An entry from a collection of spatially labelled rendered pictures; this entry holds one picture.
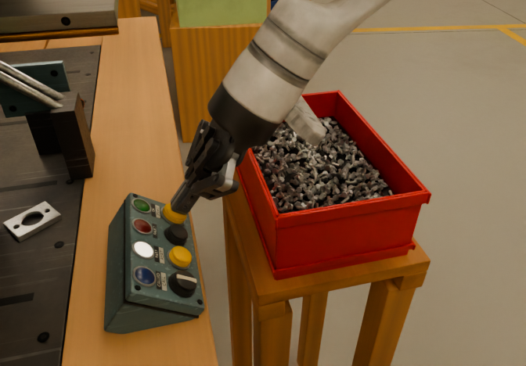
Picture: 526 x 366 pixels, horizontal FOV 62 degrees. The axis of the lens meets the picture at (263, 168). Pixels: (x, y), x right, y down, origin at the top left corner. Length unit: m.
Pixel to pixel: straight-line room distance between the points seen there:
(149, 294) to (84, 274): 0.12
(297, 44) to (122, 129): 0.43
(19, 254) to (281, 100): 0.35
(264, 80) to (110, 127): 0.42
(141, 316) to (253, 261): 0.24
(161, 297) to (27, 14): 0.34
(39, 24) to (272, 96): 0.29
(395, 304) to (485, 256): 1.22
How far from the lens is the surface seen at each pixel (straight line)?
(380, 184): 0.67
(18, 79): 0.65
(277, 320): 0.67
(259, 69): 0.42
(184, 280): 0.45
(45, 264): 0.56
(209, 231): 1.84
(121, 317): 0.45
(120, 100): 0.87
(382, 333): 0.80
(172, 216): 0.52
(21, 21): 0.57
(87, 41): 1.25
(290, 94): 0.43
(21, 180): 0.70
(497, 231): 2.09
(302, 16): 0.41
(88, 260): 0.55
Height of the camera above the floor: 1.28
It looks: 36 degrees down
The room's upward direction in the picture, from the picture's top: 1 degrees clockwise
